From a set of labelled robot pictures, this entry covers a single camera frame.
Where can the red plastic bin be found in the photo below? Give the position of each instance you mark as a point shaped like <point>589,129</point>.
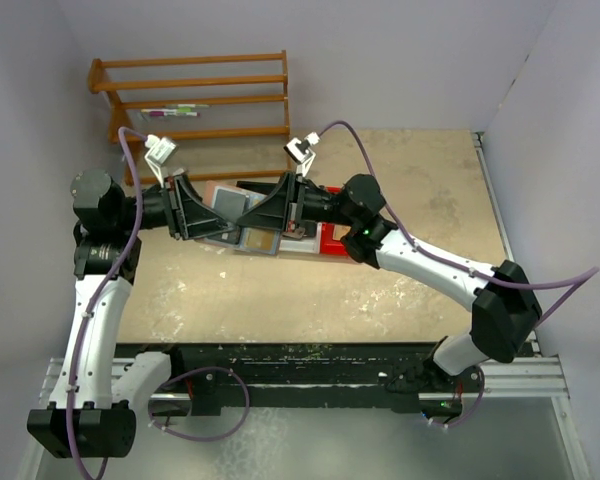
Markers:
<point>335,240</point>

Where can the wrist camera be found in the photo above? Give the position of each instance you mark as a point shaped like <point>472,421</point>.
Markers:
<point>158,151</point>
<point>301,152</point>

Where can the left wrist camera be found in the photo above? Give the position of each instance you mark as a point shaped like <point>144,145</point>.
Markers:
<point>158,151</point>

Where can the pink marker pen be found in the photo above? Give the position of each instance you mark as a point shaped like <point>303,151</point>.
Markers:
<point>172,113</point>

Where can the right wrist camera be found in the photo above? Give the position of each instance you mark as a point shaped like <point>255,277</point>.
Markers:
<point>301,152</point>

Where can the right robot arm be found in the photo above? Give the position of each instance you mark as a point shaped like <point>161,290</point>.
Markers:
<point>503,307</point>

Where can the white plastic bin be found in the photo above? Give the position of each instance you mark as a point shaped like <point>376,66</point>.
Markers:
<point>305,240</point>

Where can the black plastic bin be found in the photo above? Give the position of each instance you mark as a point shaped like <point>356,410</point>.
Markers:
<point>264,188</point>

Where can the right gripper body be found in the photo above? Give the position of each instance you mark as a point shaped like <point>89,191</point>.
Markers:
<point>298,202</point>

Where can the gold card from holder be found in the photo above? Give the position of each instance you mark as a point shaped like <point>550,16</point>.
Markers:
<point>260,241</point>

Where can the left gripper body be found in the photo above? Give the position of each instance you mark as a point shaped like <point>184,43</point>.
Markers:
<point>174,206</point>

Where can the green marker pen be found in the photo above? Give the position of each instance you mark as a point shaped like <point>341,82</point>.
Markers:
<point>186,106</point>

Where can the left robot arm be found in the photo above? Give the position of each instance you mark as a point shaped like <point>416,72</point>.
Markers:
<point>92,412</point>

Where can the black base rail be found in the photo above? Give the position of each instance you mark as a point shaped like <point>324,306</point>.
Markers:
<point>398,376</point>

